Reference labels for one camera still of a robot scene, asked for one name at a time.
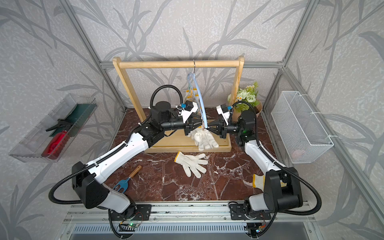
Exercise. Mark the blue hand rake tool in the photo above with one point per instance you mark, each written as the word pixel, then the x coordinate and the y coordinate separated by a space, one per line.
pixel 122 185

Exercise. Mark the clear plastic wall tray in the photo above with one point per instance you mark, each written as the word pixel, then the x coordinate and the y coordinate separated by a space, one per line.
pixel 29 150

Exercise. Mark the green cloth in tray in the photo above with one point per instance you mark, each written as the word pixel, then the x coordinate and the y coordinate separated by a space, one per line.
pixel 79 115

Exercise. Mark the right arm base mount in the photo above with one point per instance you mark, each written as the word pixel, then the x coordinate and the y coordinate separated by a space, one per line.
pixel 243 211

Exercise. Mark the aluminium front rail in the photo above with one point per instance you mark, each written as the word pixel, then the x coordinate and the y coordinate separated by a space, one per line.
pixel 201 220

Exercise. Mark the blue wavy clip hanger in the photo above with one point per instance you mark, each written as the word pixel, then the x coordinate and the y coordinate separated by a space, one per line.
pixel 193 83

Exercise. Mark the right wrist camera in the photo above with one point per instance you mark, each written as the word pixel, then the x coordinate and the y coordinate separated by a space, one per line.
pixel 225 112

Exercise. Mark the potted white flower plant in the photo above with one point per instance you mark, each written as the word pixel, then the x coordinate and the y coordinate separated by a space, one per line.
pixel 248 94

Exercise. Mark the yellow rubber-coated glove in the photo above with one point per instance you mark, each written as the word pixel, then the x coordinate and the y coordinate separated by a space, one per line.
pixel 258 182

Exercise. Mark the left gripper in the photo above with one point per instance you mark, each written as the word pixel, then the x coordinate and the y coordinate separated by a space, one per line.
pixel 188 125

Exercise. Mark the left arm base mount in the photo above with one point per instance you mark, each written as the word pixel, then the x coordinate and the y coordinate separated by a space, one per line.
pixel 139 212

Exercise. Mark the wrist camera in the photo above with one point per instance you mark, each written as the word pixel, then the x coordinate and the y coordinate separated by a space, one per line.
pixel 225 112
pixel 187 109

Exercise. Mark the white glove hung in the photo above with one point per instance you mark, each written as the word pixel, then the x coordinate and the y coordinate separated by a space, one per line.
pixel 203 139
pixel 191 95
pixel 192 165

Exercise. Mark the white wire mesh basket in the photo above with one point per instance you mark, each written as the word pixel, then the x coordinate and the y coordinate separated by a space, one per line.
pixel 302 134

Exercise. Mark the wooden clothes rack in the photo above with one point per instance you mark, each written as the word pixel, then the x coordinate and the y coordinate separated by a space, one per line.
pixel 178 141

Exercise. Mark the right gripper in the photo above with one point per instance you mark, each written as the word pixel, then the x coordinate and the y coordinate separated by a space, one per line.
pixel 221 128

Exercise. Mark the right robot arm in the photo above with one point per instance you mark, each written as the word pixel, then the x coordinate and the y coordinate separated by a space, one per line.
pixel 282 191

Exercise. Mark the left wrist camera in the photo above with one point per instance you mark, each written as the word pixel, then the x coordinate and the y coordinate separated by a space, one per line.
pixel 187 109

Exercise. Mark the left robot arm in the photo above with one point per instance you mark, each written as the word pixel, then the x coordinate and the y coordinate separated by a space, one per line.
pixel 88 179

